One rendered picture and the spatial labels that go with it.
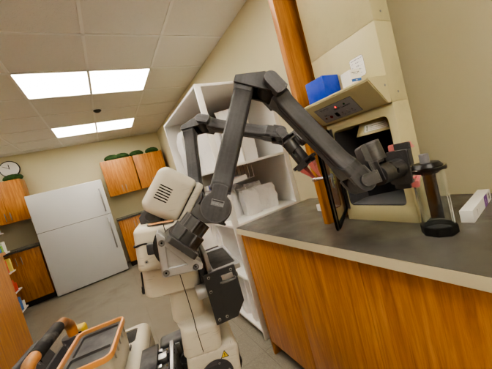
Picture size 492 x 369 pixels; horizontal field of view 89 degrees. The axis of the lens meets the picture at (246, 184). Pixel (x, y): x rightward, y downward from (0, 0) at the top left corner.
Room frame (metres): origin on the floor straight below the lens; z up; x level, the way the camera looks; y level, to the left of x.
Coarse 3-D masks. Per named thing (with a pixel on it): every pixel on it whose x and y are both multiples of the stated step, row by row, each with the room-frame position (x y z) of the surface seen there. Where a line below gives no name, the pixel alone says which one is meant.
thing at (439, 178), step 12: (432, 168) 0.77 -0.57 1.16; (444, 168) 0.77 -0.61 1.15; (420, 180) 0.80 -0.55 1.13; (432, 180) 0.78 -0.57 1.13; (444, 180) 0.78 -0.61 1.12; (420, 192) 0.81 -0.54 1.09; (432, 192) 0.78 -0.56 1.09; (444, 192) 0.78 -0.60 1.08; (420, 204) 0.82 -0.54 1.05; (432, 204) 0.79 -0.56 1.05; (444, 204) 0.78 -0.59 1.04; (420, 216) 0.84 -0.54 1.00; (432, 216) 0.79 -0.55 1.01; (444, 216) 0.78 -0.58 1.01
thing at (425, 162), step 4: (420, 156) 0.82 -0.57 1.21; (424, 156) 0.81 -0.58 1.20; (428, 156) 0.81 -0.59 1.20; (420, 160) 0.82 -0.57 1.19; (424, 160) 0.81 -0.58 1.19; (428, 160) 0.81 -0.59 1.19; (432, 160) 0.82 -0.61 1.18; (436, 160) 0.80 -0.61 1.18; (416, 164) 0.84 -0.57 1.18; (420, 164) 0.82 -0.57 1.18; (424, 164) 0.80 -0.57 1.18; (428, 164) 0.79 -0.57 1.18; (432, 164) 0.78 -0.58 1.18; (436, 164) 0.78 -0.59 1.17; (440, 164) 0.78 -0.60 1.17; (412, 168) 0.82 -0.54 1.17; (416, 168) 0.81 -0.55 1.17; (420, 168) 0.80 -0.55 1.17; (424, 168) 0.79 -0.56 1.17
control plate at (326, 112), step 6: (336, 102) 1.04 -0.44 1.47; (342, 102) 1.02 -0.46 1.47; (348, 102) 1.01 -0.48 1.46; (354, 102) 0.99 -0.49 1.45; (324, 108) 1.09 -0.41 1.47; (330, 108) 1.08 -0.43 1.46; (336, 108) 1.06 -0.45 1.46; (342, 108) 1.05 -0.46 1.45; (348, 108) 1.03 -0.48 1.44; (354, 108) 1.02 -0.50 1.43; (360, 108) 1.01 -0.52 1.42; (318, 114) 1.14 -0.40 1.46; (324, 114) 1.13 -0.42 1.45; (330, 114) 1.11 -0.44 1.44; (342, 114) 1.08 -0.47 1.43; (348, 114) 1.06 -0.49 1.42; (324, 120) 1.16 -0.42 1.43; (330, 120) 1.14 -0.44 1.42
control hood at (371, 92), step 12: (360, 84) 0.91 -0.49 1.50; (372, 84) 0.89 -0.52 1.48; (384, 84) 0.92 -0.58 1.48; (336, 96) 1.01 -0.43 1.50; (348, 96) 0.98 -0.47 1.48; (360, 96) 0.96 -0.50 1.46; (372, 96) 0.93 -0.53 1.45; (384, 96) 0.92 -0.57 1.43; (312, 108) 1.13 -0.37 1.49; (372, 108) 0.99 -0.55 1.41; (336, 120) 1.13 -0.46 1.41
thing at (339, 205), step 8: (320, 160) 0.94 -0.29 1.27; (328, 168) 1.02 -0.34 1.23; (336, 176) 1.13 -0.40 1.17; (336, 184) 1.09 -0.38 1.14; (328, 192) 0.94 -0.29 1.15; (336, 192) 1.06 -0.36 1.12; (336, 200) 1.02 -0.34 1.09; (336, 208) 0.99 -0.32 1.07; (344, 208) 1.14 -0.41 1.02; (336, 224) 0.94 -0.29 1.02
